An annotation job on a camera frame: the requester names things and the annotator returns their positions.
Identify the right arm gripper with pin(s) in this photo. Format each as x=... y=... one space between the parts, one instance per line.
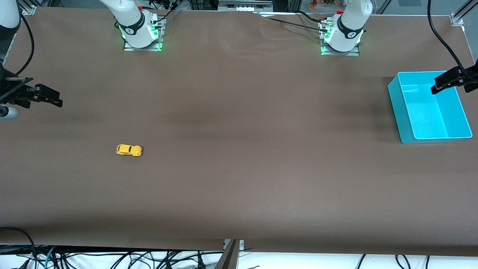
x=12 y=90

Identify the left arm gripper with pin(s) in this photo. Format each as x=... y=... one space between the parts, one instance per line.
x=465 y=77

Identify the yellow beetle toy car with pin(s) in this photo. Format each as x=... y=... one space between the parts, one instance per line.
x=129 y=150

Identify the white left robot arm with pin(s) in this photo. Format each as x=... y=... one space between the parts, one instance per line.
x=347 y=26

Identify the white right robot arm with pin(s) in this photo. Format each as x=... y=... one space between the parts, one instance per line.
x=130 y=26

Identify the teal plastic bin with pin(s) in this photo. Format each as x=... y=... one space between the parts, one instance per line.
x=429 y=119

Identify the brown table cover sheet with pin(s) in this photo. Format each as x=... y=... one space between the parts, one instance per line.
x=239 y=168

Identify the grey box with white plugs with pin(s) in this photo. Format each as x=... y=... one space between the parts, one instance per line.
x=244 y=3

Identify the aluminium frame profile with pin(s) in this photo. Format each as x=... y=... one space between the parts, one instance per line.
x=28 y=7
x=463 y=11

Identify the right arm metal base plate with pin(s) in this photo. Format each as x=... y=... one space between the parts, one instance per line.
x=129 y=48

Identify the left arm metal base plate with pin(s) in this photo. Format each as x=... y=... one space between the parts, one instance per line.
x=354 y=53

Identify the small metal bracket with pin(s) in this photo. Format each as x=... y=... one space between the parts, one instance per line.
x=242 y=244

